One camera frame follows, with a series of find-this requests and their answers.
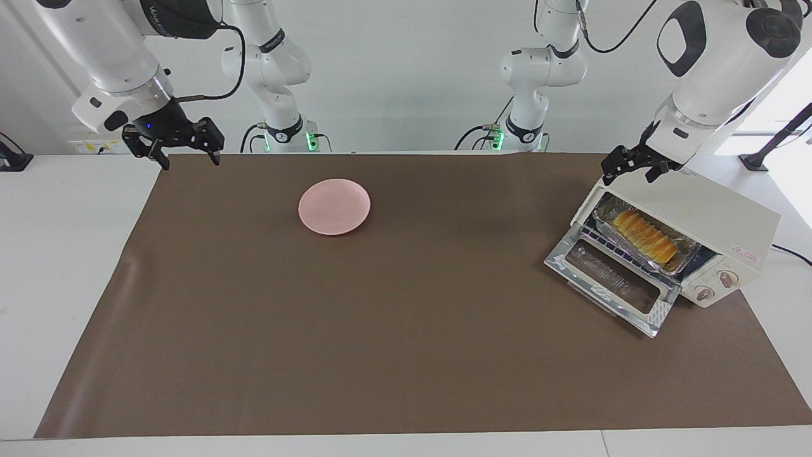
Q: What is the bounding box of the black left base cable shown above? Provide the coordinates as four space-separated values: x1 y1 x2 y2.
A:
454 95 516 151

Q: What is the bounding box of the glass oven door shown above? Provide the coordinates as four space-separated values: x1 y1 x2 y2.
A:
544 222 683 338

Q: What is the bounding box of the black oven power cord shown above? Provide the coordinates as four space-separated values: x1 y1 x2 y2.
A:
771 244 812 266

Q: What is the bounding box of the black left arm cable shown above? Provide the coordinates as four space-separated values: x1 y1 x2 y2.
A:
574 0 660 54

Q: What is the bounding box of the white wall power outlet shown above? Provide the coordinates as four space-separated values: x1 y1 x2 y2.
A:
70 140 128 156

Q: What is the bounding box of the cream toaster oven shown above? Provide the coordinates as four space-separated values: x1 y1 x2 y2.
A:
571 166 782 309

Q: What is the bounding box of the brown table mat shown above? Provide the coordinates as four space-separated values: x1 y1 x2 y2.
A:
35 152 812 439

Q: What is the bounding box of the pink round plate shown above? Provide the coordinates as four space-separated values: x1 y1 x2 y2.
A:
298 178 372 236

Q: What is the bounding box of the metal oven wire rack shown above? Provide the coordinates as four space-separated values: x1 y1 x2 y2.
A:
580 225 684 284

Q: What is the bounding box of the golden ridged bread loaf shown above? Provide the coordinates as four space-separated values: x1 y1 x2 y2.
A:
612 209 678 265

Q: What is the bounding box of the black right base cable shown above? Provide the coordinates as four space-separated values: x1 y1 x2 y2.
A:
240 123 266 153

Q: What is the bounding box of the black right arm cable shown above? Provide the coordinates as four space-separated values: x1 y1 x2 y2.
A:
171 22 247 103

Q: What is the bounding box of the black angled stand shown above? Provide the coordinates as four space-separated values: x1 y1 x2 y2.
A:
739 102 812 172

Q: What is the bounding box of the aluminium foil tray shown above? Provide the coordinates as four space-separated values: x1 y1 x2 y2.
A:
593 194 702 277

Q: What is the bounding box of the black clamp mount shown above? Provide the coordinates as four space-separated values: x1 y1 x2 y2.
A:
0 131 34 172

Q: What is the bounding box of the black base cable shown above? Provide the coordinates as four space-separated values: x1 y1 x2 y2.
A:
454 95 516 151
240 123 266 153

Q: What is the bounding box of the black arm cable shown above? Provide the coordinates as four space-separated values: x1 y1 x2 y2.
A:
574 0 660 54
171 22 247 103

